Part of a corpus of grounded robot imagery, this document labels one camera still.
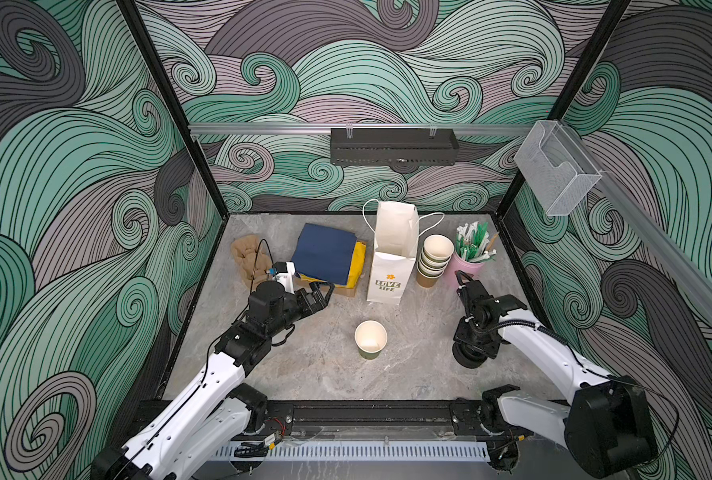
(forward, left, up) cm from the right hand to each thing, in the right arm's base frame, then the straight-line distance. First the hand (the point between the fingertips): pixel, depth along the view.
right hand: (468, 343), depth 82 cm
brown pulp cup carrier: (+26, +66, +4) cm, 71 cm away
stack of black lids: (-4, +1, +2) cm, 5 cm away
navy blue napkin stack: (+32, +43, -1) cm, 53 cm away
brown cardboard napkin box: (+17, +38, -1) cm, 41 cm away
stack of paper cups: (+20, +9, +13) cm, 25 cm away
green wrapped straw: (+29, -6, +14) cm, 32 cm away
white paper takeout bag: (+34, +17, +1) cm, 38 cm away
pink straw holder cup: (+21, +1, +9) cm, 23 cm away
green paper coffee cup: (+1, +28, +2) cm, 28 cm away
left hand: (+7, +39, +17) cm, 44 cm away
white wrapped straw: (+28, 0, +16) cm, 33 cm away
